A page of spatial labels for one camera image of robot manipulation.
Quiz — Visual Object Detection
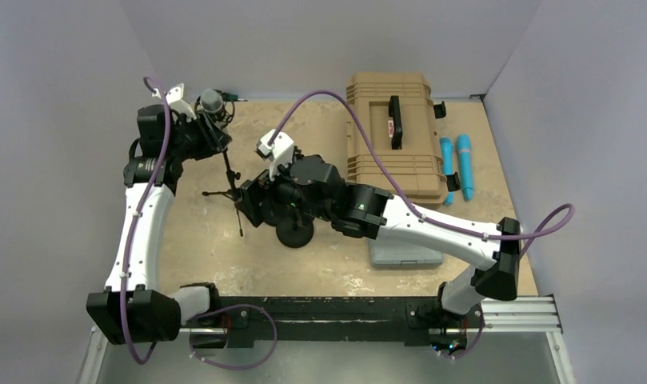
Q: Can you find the grey plastic box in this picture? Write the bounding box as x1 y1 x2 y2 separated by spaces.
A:
368 239 445 268

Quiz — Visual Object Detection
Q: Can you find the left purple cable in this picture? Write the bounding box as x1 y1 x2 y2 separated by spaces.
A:
118 75 173 366

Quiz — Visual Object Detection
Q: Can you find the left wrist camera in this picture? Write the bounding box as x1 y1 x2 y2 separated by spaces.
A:
165 82 198 120

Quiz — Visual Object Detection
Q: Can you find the green object at wall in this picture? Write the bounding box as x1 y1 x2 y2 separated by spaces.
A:
221 91 246 102

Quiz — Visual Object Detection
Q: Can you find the blue microphone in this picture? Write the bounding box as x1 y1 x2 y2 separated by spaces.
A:
456 134 474 202
439 137 461 206

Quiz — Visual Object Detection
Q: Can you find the tan tool case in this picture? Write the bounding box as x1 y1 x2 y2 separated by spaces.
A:
346 72 448 209

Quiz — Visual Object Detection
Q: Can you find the tripod stand with shock mount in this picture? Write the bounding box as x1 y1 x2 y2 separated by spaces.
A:
195 88 247 238

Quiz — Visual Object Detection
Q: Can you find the silver microphone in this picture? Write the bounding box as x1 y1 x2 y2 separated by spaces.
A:
199 89 226 114

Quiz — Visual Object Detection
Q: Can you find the round base clip stand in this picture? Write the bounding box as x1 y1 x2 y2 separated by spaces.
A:
276 214 314 249

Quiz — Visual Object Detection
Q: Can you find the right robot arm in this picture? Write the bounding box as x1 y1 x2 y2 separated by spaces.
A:
235 155 521 326

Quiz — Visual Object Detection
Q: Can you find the purple cable loop on frame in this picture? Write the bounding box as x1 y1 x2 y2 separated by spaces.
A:
189 303 278 372

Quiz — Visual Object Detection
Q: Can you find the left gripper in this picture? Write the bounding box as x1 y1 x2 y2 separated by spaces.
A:
169 109 230 162

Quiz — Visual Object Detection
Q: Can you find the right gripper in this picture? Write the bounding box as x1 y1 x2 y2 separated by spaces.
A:
236 154 333 227

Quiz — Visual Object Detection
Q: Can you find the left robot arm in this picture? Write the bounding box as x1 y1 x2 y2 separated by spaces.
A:
86 105 231 345

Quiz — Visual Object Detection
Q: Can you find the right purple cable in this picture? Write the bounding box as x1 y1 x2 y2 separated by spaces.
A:
267 90 575 362

